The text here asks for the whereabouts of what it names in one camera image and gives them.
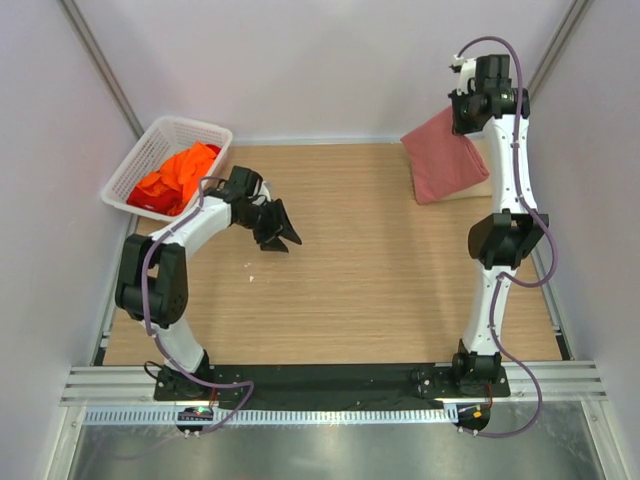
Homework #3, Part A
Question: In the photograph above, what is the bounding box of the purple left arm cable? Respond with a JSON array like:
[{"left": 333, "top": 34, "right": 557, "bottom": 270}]
[{"left": 141, "top": 175, "right": 256, "bottom": 434}]

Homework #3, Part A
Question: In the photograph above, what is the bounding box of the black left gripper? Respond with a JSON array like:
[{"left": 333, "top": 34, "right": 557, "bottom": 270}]
[{"left": 236, "top": 199, "right": 301, "bottom": 253}]

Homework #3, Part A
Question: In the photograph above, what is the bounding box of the white plastic laundry basket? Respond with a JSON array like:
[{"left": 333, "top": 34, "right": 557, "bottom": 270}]
[{"left": 101, "top": 116, "right": 233, "bottom": 223}]

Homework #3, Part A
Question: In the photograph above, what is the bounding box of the pink t shirt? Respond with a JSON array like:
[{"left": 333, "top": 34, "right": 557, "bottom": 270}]
[{"left": 400, "top": 107, "right": 469, "bottom": 205}]

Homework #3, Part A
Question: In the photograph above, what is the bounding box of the orange t shirt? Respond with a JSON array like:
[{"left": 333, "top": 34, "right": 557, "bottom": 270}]
[{"left": 126, "top": 142, "right": 221, "bottom": 216}]

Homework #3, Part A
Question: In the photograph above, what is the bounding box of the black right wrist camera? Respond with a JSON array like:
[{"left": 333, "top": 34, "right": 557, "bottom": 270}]
[{"left": 450, "top": 54, "right": 512, "bottom": 96}]

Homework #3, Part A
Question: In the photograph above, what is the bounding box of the left aluminium frame post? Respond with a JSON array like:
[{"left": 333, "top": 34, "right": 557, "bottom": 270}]
[{"left": 56, "top": 0, "right": 145, "bottom": 139}]

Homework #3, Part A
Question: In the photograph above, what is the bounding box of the right aluminium frame post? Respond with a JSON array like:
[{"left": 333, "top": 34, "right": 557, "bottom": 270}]
[{"left": 528, "top": 0, "right": 594, "bottom": 101}]

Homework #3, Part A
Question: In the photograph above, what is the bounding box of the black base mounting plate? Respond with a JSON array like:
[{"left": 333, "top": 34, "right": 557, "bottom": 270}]
[{"left": 153, "top": 362, "right": 511, "bottom": 412}]

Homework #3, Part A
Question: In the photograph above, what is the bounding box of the aluminium frame post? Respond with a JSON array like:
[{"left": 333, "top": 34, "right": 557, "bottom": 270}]
[
  {"left": 528, "top": 0, "right": 594, "bottom": 101},
  {"left": 56, "top": 0, "right": 145, "bottom": 139}
]

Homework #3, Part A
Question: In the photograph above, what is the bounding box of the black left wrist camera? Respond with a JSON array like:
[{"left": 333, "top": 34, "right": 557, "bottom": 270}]
[{"left": 212, "top": 166, "right": 263, "bottom": 203}]

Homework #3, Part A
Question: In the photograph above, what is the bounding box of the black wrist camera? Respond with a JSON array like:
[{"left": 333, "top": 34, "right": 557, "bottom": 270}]
[
  {"left": 450, "top": 54, "right": 512, "bottom": 96},
  {"left": 212, "top": 166, "right": 263, "bottom": 203}
]

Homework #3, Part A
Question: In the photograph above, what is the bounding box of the folded beige t shirt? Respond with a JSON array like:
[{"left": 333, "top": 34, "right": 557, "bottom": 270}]
[{"left": 439, "top": 138, "right": 493, "bottom": 202}]

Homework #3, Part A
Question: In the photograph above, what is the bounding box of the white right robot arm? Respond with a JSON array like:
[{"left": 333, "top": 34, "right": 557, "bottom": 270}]
[{"left": 434, "top": 87, "right": 549, "bottom": 398}]

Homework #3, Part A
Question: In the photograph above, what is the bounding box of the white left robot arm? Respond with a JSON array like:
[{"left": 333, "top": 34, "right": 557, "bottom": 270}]
[{"left": 115, "top": 194, "right": 302, "bottom": 400}]

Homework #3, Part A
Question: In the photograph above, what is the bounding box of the white slotted cable duct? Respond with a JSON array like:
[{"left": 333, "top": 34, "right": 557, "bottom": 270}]
[{"left": 83, "top": 405, "right": 458, "bottom": 427}]

